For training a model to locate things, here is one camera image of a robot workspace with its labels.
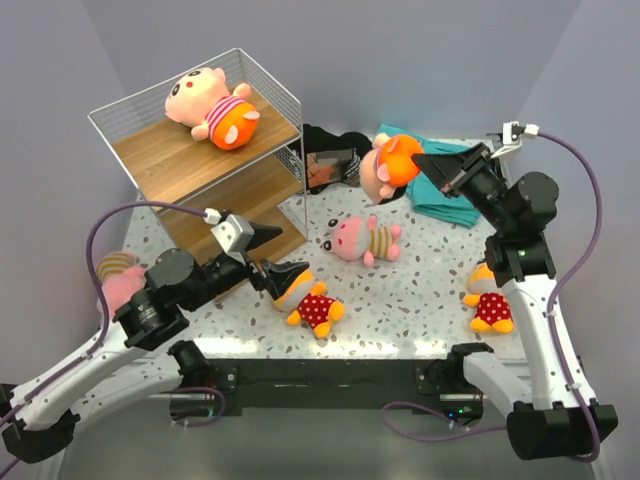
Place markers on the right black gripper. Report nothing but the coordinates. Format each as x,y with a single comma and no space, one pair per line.
448,169

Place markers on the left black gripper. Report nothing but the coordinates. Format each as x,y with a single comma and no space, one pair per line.
279,276

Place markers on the large black-haired boy plush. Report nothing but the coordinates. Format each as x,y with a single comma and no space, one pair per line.
202,101

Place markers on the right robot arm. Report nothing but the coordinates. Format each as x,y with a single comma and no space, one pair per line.
557,413

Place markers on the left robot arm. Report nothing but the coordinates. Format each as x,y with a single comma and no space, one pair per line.
141,354

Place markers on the teal folded cloth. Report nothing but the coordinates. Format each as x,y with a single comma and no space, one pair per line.
425,198

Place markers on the yellow frog plush centre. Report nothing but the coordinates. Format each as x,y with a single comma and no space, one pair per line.
306,300

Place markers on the yellow frog plush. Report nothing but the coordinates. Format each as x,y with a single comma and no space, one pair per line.
306,300
492,312

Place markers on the pink frog plush centre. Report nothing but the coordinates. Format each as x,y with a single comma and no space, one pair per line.
363,238

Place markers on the pink frog plush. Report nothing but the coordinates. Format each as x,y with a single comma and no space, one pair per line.
363,238
121,277

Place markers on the black printed garment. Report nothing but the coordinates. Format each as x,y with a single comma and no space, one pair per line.
331,158

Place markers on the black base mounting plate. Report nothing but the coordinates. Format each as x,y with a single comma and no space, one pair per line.
324,384

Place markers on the pink frog plush left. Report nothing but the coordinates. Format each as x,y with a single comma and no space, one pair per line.
121,277

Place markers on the yellow frog plush right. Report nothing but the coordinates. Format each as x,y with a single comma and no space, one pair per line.
492,312

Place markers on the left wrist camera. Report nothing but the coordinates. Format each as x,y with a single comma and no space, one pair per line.
233,234

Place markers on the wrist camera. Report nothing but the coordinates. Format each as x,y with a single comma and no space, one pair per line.
513,134
233,234

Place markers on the aluminium frame rail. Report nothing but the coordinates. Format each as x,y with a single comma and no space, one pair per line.
500,163

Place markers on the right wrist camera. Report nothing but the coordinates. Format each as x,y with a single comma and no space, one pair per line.
513,134

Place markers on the white wire wooden shelf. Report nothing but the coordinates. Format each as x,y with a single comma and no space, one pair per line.
264,180

